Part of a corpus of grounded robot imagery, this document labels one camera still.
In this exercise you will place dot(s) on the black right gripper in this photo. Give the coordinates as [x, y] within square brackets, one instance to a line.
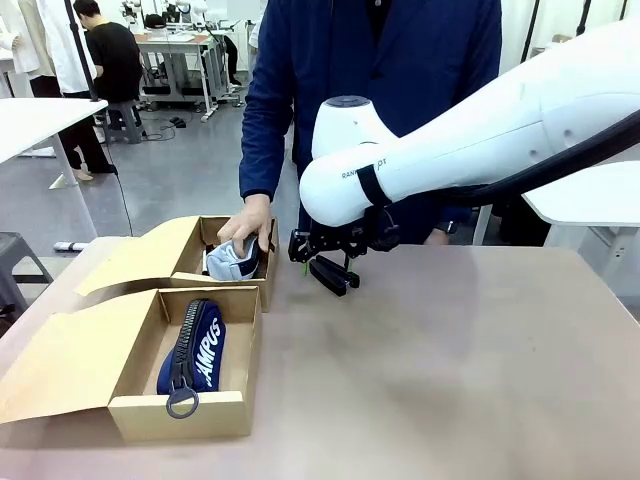
[340, 237]

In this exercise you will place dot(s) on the black stapler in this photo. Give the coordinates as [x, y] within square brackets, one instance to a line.
[332, 280]

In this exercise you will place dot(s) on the grey fabric pouch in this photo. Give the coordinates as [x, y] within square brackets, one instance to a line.
[225, 265]

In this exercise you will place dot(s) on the navy zipper pencil case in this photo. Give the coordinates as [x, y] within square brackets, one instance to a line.
[210, 345]

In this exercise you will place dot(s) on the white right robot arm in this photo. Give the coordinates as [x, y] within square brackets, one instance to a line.
[500, 115]

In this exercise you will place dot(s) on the person's right forearm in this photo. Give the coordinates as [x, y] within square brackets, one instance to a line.
[262, 150]

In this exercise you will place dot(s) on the cardboard box with open lid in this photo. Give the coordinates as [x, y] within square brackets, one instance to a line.
[65, 365]
[150, 255]

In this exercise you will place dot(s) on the person's right hand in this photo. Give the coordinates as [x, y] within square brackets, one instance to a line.
[250, 220]

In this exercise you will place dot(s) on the person's left hand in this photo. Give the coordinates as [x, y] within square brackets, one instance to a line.
[436, 239]

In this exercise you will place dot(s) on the black foot pedal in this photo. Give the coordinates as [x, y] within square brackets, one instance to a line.
[178, 122]

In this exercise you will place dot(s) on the person's navy jacket torso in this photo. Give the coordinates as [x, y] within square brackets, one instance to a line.
[375, 50]

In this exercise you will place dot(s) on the grey plastic stool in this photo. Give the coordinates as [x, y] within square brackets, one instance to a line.
[125, 120]

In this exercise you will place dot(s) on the white rounded side table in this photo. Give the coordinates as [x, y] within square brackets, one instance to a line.
[585, 195]

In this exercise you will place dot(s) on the person in black shirt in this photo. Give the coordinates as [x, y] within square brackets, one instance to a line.
[117, 60]

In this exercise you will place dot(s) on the grey metal stool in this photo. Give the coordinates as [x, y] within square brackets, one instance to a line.
[15, 260]

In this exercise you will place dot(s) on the black stand pole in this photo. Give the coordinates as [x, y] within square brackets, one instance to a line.
[82, 55]

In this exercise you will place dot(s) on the person in white coat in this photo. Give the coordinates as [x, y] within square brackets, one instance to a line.
[55, 50]

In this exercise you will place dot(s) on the grey workbench with frame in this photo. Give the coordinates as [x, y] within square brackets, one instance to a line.
[175, 60]

